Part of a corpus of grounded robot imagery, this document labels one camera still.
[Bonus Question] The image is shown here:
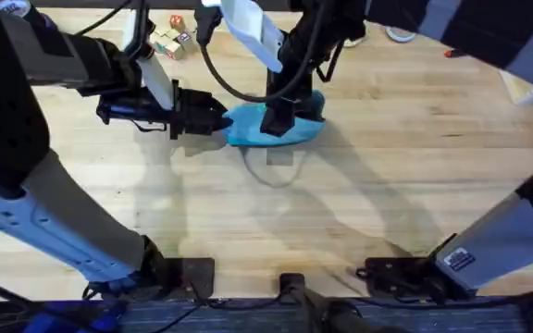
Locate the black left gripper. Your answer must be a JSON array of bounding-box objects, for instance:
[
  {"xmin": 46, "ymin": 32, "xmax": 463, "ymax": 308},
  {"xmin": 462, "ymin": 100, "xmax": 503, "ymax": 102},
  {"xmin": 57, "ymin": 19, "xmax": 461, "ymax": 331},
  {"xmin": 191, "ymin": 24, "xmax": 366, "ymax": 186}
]
[{"xmin": 75, "ymin": 37, "xmax": 234, "ymax": 141}]

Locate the teal zip bag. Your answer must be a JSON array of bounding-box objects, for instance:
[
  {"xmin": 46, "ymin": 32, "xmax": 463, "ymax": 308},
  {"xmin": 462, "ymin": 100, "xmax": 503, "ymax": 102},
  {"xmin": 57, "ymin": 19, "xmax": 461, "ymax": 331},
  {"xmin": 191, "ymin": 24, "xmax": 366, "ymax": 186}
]
[{"xmin": 222, "ymin": 89, "xmax": 328, "ymax": 149}]

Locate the left wrist upright plate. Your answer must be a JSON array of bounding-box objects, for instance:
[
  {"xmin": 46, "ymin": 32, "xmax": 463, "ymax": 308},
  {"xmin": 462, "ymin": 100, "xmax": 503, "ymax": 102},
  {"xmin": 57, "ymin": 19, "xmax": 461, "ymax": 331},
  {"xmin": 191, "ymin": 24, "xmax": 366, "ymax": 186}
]
[{"xmin": 121, "ymin": 7, "xmax": 176, "ymax": 112}]

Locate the wrist upright plate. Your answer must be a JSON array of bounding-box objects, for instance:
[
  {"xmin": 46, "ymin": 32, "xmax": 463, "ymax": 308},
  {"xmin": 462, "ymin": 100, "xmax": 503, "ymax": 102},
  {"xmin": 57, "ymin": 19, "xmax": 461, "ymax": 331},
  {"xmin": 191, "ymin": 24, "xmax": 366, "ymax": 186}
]
[
  {"xmin": 201, "ymin": 0, "xmax": 286, "ymax": 74},
  {"xmin": 121, "ymin": 7, "xmax": 176, "ymax": 112}
]

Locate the wooden toy blocks heap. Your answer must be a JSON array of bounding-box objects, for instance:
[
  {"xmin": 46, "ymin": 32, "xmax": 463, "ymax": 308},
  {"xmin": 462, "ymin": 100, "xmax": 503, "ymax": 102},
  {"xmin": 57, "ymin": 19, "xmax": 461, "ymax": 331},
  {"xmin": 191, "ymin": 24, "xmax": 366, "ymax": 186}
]
[{"xmin": 149, "ymin": 13, "xmax": 198, "ymax": 62}]

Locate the right wrist upright plate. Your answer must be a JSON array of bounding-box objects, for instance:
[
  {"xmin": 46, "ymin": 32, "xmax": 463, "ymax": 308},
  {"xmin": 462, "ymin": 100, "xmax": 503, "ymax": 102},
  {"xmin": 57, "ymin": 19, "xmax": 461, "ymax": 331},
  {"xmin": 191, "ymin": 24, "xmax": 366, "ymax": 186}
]
[{"xmin": 201, "ymin": 0, "xmax": 286, "ymax": 74}]

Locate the white round object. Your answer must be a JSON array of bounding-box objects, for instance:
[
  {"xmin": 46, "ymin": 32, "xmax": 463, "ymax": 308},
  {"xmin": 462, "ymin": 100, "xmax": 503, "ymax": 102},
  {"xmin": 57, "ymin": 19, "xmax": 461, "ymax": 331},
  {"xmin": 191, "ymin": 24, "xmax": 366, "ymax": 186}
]
[{"xmin": 384, "ymin": 25, "xmax": 418, "ymax": 44}]

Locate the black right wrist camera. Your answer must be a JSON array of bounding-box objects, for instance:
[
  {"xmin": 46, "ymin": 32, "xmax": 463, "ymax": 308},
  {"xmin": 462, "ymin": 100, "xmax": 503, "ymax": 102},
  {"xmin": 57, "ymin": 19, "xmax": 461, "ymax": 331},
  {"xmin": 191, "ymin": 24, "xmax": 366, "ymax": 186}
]
[{"xmin": 193, "ymin": 4, "xmax": 224, "ymax": 48}]

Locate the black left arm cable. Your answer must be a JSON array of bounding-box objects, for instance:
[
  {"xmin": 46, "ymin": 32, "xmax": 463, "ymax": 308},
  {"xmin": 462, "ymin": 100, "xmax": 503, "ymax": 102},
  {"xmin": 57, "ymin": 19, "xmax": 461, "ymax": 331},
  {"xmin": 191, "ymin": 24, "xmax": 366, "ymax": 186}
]
[{"xmin": 74, "ymin": 0, "xmax": 133, "ymax": 37}]

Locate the black camera stand post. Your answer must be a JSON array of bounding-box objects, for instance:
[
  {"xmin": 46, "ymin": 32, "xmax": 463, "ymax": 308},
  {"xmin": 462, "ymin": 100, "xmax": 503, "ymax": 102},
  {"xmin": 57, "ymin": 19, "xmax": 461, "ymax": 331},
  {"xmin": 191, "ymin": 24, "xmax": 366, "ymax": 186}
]
[{"xmin": 279, "ymin": 272, "xmax": 388, "ymax": 333}]

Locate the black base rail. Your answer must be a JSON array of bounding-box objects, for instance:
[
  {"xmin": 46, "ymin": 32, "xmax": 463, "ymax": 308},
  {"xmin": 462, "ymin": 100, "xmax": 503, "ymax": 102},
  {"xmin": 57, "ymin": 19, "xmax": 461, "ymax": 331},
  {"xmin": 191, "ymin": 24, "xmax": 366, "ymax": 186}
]
[{"xmin": 0, "ymin": 298, "xmax": 533, "ymax": 333}]

